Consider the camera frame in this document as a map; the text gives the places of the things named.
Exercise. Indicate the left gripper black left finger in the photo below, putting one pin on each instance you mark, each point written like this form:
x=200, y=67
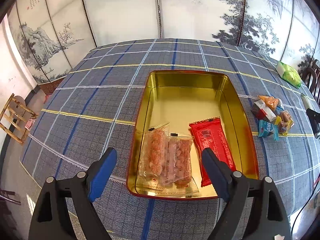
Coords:
x=51, y=219

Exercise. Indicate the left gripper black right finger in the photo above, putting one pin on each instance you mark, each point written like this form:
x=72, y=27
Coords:
x=267, y=219

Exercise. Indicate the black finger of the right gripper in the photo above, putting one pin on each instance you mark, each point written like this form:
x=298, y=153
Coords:
x=314, y=119

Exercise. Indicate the red foil snack packet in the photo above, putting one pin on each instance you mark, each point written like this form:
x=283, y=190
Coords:
x=209, y=133

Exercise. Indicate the clear packet of orange crackers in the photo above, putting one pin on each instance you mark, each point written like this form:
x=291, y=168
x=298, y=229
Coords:
x=153, y=159

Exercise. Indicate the yellow wrapped pastry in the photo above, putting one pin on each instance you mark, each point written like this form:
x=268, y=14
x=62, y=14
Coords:
x=283, y=127

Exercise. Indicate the clear blue-ended snack packet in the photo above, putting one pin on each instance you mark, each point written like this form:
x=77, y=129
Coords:
x=279, y=107

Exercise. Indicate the dark wooden chair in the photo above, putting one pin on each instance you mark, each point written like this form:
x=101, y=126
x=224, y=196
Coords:
x=311, y=77

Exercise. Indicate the orange snack packet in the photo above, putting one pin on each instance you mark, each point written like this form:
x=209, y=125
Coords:
x=269, y=101

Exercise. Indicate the light blue small snack packet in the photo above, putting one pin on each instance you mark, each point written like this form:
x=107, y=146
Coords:
x=267, y=129

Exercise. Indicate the green tissue pack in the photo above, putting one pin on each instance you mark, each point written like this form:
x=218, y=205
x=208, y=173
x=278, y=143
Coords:
x=289, y=74

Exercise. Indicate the small wooden stool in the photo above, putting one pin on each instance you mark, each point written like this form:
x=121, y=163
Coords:
x=19, y=116

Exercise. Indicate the red and gold toffee tin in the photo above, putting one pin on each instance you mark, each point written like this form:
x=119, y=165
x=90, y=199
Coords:
x=176, y=98

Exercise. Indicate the painted folding screen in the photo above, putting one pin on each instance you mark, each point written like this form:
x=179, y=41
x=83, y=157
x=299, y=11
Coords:
x=52, y=36

